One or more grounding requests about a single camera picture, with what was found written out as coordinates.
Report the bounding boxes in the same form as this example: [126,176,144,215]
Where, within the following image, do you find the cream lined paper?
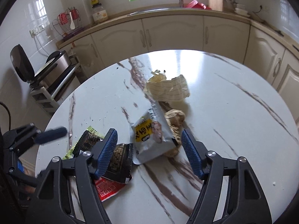
[143,70,191,102]

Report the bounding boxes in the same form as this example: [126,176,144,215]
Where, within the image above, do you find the green snack packet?
[63,126,104,160]

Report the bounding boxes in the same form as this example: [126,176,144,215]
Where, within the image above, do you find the brown ginger root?
[164,109,186,158]

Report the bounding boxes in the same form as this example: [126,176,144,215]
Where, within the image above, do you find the cream base cabinets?
[57,9,298,118]

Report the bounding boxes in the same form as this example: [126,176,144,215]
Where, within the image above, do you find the black snack wrapper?
[72,130,134,184]

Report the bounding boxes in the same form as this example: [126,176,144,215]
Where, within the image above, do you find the red basin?
[184,0,211,10]

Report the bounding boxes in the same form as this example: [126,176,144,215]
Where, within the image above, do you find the silver yellow snack pouch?
[130,101,178,165]

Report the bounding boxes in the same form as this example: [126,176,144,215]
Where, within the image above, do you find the wire utensil rack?
[52,7,84,41]

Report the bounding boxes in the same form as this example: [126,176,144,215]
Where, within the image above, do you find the silver rice cooker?
[10,45,73,88]

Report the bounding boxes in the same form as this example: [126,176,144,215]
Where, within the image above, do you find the glass jar yellow label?
[91,0,108,24]

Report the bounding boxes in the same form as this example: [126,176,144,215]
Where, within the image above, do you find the stack of white dishes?
[235,4,250,18]

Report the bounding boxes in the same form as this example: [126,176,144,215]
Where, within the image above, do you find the red snack packet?
[94,178,126,202]

